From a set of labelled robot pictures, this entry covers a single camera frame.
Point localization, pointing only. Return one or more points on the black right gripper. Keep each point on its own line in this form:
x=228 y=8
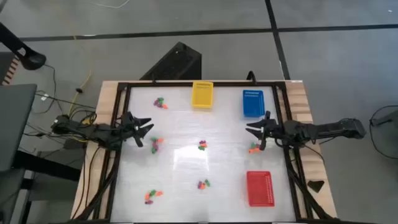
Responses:
x=273 y=130

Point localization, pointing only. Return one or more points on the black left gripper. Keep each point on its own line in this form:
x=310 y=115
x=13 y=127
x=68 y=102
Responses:
x=128 y=127

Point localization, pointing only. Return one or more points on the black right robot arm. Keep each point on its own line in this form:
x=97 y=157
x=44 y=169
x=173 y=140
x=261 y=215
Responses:
x=326 y=129

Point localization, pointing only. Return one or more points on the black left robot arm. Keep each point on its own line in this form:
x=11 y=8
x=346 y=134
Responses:
x=102 y=133

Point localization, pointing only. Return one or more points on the blue plastic basket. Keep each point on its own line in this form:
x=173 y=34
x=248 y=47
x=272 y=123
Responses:
x=253 y=107

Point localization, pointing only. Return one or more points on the yellow plastic basket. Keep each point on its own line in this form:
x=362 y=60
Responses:
x=202 y=99

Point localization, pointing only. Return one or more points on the red plastic basket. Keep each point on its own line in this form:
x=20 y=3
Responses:
x=259 y=193

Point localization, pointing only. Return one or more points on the black perforated computer tower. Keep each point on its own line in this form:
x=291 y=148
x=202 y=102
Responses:
x=177 y=62

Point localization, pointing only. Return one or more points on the black desk leg bar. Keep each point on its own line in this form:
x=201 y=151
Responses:
x=46 y=168

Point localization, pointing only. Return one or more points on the dark grey desk top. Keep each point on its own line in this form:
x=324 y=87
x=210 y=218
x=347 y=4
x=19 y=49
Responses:
x=15 y=124

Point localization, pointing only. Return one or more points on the black stand base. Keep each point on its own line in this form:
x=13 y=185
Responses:
x=32 y=59

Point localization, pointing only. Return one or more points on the grey metal stand foot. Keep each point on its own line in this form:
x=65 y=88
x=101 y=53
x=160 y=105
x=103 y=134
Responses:
x=388 y=118

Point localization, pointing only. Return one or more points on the orange black striped board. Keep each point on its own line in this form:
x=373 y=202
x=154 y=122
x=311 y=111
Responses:
x=11 y=71

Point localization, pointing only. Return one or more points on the grey cabinet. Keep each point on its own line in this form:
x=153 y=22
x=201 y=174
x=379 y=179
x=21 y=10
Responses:
x=12 y=193

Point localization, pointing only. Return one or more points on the black triangular bracket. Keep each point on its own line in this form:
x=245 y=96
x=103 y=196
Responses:
x=315 y=185

